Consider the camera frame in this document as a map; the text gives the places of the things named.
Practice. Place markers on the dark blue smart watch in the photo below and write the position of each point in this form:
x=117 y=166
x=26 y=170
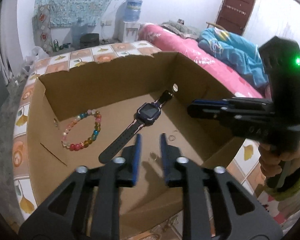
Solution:
x=145 y=116

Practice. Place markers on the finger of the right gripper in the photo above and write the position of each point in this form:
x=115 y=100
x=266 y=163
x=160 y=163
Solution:
x=211 y=112
x=232 y=101

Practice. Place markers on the white plastic bag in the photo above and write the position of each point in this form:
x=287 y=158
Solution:
x=37 y=53

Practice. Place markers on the right hand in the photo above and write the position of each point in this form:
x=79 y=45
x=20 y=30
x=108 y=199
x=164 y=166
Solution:
x=270 y=162

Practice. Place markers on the ginkgo patterned tablecloth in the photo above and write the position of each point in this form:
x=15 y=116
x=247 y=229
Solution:
x=57 y=63

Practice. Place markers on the green drink can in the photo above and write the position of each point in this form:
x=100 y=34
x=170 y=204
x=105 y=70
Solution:
x=55 y=45

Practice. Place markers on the blue floral quilt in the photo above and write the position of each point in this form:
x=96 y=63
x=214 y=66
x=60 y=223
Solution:
x=236 y=52

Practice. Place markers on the grey patterned pillow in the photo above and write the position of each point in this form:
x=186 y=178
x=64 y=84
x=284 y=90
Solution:
x=181 y=30

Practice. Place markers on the blue water jug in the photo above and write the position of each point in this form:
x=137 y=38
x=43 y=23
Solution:
x=132 y=10

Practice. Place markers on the clear empty water jug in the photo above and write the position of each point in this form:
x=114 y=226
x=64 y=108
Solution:
x=77 y=30

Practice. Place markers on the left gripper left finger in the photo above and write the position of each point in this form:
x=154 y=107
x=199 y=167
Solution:
x=86 y=204

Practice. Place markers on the green fuzzy sleeve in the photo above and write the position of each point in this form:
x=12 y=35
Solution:
x=290 y=189

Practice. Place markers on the wooden chair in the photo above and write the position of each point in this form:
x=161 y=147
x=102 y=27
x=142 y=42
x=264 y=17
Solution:
x=210 y=25

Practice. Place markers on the black round pot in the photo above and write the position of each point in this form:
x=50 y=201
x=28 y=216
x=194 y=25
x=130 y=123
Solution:
x=89 y=40

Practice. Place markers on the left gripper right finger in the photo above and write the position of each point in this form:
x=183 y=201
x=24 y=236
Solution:
x=215 y=204

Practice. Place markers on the brown cardboard box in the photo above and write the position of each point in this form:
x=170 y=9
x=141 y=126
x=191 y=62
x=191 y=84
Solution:
x=87 y=115

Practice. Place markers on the brown wooden door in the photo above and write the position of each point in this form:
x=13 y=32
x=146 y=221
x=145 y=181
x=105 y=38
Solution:
x=233 y=15

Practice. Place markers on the white water dispenser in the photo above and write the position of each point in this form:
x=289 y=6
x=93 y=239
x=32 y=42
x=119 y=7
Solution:
x=128 y=31

